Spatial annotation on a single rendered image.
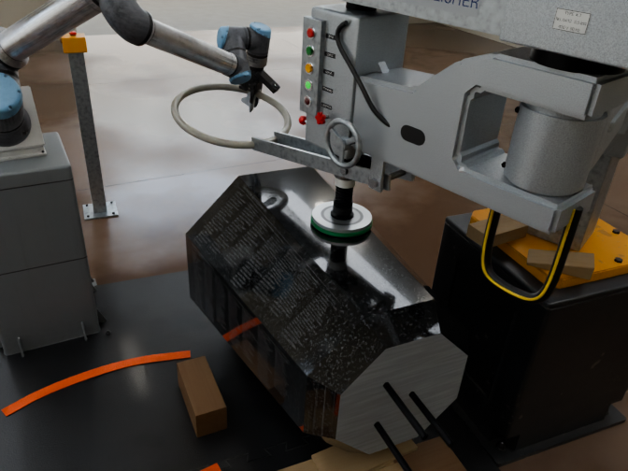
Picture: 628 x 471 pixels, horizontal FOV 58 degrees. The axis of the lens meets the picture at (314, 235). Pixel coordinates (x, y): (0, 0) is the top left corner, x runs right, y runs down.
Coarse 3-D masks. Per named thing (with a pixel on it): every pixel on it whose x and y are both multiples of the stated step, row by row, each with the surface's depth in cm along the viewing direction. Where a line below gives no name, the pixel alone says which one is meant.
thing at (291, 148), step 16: (256, 144) 216; (272, 144) 208; (288, 144) 219; (304, 144) 212; (288, 160) 204; (304, 160) 197; (320, 160) 191; (352, 176) 181; (368, 176) 176; (384, 176) 171; (400, 176) 178
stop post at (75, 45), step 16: (64, 48) 303; (80, 48) 306; (80, 64) 312; (80, 80) 316; (80, 96) 320; (80, 112) 324; (80, 128) 329; (96, 144) 337; (96, 160) 341; (96, 176) 346; (96, 192) 351; (96, 208) 356; (112, 208) 363
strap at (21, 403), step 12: (132, 360) 247; (144, 360) 248; (156, 360) 248; (168, 360) 249; (84, 372) 240; (96, 372) 240; (60, 384) 233; (72, 384) 234; (36, 396) 227; (12, 408) 221; (216, 468) 203
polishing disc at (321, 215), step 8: (320, 208) 204; (328, 208) 204; (352, 208) 205; (360, 208) 205; (312, 216) 199; (320, 216) 199; (328, 216) 199; (360, 216) 201; (368, 216) 201; (320, 224) 195; (328, 224) 194; (336, 224) 194; (344, 224) 195; (352, 224) 195; (360, 224) 195; (368, 224) 196; (336, 232) 192; (344, 232) 192; (352, 232) 193
